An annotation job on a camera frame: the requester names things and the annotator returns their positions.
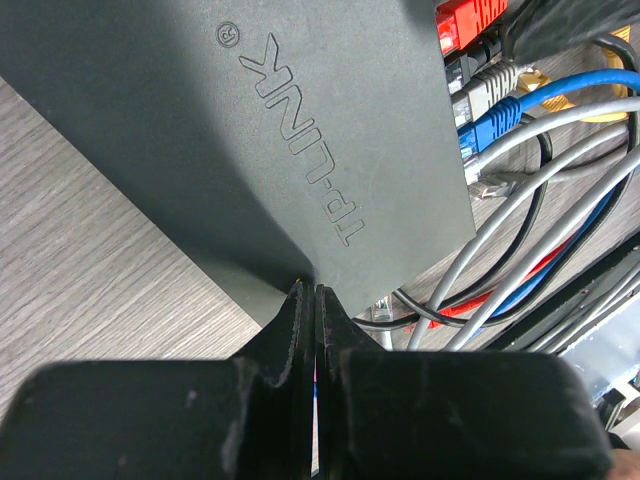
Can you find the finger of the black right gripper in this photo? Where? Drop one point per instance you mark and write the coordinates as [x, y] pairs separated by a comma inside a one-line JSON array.
[[538, 29]]

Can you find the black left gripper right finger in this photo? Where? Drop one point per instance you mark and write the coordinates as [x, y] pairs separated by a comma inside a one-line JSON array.
[[448, 415]]

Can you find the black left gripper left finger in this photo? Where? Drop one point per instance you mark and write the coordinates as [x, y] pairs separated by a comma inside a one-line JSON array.
[[246, 417]]

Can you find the black network switch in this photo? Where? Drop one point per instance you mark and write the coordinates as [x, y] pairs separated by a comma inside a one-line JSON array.
[[271, 141]]

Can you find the black mounting base plate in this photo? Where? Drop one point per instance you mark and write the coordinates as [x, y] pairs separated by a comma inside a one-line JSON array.
[[571, 296]]

